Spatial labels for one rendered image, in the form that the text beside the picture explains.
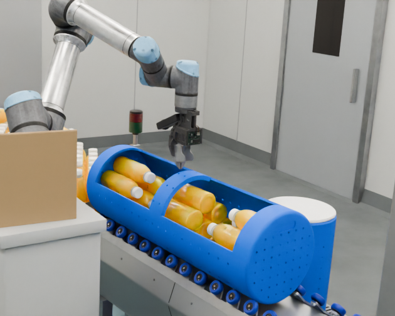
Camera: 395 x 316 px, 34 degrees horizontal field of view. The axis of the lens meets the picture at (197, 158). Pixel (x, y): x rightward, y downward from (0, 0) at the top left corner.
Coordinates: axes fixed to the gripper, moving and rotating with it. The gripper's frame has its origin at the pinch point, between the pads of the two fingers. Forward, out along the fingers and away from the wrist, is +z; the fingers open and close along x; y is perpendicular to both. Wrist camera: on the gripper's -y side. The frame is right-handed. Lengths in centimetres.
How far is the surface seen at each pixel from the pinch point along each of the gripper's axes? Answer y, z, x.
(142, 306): -3, 51, -11
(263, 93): -316, 49, 360
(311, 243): 50, 13, 12
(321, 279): 26, 45, 51
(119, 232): -18.3, 28.3, -11.2
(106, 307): -31, 65, -8
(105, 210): -25.8, 22.0, -12.8
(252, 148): -326, 111, 361
